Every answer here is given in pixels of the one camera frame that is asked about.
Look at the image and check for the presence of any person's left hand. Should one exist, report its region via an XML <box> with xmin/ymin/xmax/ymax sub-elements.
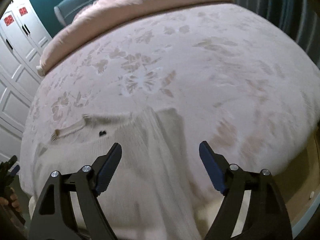
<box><xmin>0</xmin><ymin>187</ymin><xmax>22</xmax><ymax>213</ymax></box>

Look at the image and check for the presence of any cream knitted sweater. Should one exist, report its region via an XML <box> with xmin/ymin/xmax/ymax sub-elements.
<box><xmin>33</xmin><ymin>107</ymin><xmax>218</xmax><ymax>239</ymax></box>

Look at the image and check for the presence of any wooden bed frame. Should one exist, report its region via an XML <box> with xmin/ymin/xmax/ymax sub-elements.
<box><xmin>274</xmin><ymin>131</ymin><xmax>319</xmax><ymax>225</ymax></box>

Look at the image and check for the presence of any white panelled wardrobe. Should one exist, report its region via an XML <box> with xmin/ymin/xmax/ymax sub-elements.
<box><xmin>1</xmin><ymin>0</ymin><xmax>52</xmax><ymax>161</ymax></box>

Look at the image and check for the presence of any floral white bedspread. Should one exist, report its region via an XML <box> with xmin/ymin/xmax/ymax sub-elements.
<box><xmin>19</xmin><ymin>2</ymin><xmax>320</xmax><ymax>201</ymax></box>

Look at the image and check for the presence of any pink folded duvet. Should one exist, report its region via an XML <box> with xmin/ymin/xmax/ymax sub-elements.
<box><xmin>36</xmin><ymin>0</ymin><xmax>234</xmax><ymax>76</ymax></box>

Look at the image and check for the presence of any blue striped curtain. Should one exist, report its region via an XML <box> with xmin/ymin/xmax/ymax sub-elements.
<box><xmin>235</xmin><ymin>0</ymin><xmax>319</xmax><ymax>66</ymax></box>

